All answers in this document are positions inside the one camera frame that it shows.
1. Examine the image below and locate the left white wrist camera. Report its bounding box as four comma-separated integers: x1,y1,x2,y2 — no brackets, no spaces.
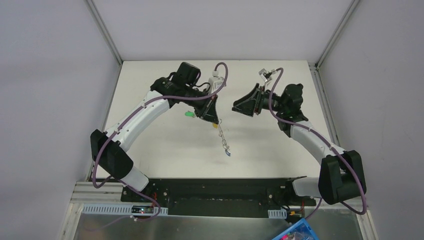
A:
208,70,225,95

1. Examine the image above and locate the green tagged key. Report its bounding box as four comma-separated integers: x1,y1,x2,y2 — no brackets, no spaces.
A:
184,111,196,118

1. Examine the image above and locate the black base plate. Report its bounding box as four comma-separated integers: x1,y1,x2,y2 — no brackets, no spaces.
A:
120,178,317,218

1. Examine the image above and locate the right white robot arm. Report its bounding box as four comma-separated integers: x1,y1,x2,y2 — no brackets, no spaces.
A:
232,83,367,205

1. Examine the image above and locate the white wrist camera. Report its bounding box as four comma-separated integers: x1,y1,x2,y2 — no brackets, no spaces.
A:
208,70,225,95
258,68,276,85

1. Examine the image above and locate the aluminium frame rail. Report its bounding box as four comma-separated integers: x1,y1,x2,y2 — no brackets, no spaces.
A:
84,0,124,67

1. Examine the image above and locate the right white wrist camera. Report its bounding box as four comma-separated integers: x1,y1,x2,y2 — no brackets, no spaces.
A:
258,68,276,85

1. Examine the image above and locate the blue plastic bin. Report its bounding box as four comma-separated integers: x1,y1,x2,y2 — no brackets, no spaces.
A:
272,218,319,240

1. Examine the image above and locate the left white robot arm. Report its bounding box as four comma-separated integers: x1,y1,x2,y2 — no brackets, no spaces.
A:
90,61,229,203

